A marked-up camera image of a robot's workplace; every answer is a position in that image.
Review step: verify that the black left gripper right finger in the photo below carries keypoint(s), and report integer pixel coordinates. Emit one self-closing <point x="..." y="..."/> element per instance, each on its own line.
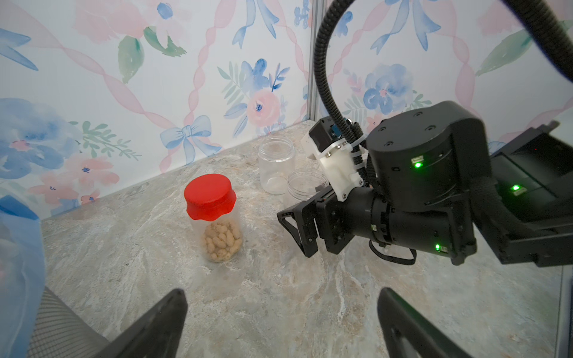
<point x="407" y="333"/>

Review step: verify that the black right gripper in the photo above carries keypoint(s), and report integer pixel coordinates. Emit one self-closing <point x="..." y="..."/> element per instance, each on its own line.
<point x="424" y="162"/>

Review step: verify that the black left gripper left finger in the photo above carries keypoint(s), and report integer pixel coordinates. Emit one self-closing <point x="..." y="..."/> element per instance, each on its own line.
<point x="155" y="334"/>

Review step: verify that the clear jar with orange lid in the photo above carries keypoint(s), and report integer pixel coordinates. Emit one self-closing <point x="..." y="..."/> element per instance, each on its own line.
<point x="303" y="184"/>

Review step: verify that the clear jar with peanuts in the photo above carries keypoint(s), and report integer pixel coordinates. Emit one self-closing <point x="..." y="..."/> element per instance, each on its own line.
<point x="276" y="158"/>
<point x="222" y="239"/>

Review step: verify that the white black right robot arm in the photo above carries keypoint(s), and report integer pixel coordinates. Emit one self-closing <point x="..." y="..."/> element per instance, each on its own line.
<point x="524" y="208"/>

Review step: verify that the metal mesh trash bin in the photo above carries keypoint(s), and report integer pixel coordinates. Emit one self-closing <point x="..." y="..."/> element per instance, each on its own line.
<point x="59" y="332"/>

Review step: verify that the pink trash bag liner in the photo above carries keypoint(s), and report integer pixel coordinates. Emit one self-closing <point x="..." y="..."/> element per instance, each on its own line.
<point x="23" y="275"/>

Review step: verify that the aluminium corner post right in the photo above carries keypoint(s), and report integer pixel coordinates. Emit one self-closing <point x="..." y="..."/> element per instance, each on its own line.
<point x="313" y="100"/>

